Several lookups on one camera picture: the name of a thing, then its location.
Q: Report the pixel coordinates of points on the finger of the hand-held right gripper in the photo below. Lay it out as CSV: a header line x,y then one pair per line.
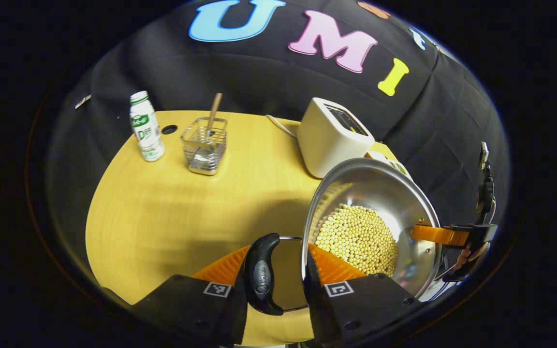
x,y
438,234

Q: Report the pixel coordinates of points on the white green drink bottle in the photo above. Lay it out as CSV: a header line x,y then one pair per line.
x,y
147,135

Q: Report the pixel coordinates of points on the pile of soybeans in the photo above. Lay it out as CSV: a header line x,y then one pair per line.
x,y
356,241

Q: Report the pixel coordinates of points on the black backdrop cloth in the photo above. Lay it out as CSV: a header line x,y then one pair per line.
x,y
269,82

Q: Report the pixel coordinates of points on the white toaster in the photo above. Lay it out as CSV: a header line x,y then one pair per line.
x,y
327,145

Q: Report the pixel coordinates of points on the sandwich with lettuce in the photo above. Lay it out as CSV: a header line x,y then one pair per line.
x,y
373,155

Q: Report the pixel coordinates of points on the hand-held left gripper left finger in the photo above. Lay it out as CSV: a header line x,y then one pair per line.
x,y
235,314

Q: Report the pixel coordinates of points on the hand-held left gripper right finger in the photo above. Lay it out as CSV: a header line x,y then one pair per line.
x,y
319,309

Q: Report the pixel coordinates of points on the stainless steel pot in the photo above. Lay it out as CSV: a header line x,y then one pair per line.
x,y
385,193

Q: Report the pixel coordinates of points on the silver metal clip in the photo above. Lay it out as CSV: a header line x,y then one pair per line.
x,y
82,101

